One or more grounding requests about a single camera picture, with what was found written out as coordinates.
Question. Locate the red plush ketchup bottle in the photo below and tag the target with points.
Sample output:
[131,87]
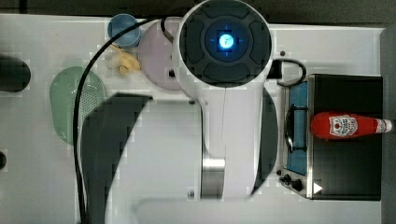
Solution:
[343,125]

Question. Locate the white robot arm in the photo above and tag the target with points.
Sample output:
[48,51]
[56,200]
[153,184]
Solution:
[222,54]

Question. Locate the black toaster oven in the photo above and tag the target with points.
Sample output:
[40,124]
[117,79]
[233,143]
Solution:
[325,169]

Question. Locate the lavender plate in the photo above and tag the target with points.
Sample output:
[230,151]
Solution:
[155,53]

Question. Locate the blue bowl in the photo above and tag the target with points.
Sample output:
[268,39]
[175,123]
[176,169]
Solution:
[119,23]

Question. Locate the green perforated colander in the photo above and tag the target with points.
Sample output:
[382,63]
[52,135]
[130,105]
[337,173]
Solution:
[62,95]

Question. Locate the black pot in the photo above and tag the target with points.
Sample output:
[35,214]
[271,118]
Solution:
[15,74]

